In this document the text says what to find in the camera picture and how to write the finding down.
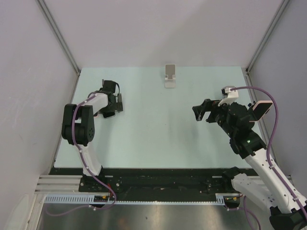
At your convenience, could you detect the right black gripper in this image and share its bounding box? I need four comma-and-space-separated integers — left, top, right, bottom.
192, 98, 235, 137

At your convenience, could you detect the white phone stand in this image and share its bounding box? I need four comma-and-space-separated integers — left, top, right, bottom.
165, 64, 176, 88

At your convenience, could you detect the black phone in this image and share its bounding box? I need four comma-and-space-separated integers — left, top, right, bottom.
102, 112, 116, 119

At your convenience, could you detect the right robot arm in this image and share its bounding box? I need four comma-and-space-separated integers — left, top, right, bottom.
192, 99, 307, 230

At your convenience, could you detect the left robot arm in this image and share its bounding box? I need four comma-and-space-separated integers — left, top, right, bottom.
61, 80, 123, 192

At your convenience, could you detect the black round base stand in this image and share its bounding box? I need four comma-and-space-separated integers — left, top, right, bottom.
248, 103, 257, 122

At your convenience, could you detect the pink phone on round stand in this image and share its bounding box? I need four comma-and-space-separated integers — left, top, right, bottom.
253, 100, 273, 122

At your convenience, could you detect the right aluminium table rail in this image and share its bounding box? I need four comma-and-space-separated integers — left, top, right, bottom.
241, 68, 279, 168

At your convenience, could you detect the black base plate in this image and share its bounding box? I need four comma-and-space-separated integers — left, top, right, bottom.
48, 167, 262, 203

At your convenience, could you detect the white slotted cable duct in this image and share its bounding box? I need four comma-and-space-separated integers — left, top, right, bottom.
44, 193, 242, 206

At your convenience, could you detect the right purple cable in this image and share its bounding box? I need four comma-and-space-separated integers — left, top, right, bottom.
230, 86, 307, 230

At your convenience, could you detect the left aluminium frame post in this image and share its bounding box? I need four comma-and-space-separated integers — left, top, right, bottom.
35, 0, 81, 76

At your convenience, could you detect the aluminium frame post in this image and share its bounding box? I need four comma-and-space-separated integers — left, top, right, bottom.
35, 0, 81, 76
245, 0, 292, 74

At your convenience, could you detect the right aluminium frame post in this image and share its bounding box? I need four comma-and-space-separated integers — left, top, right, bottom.
245, 0, 292, 74

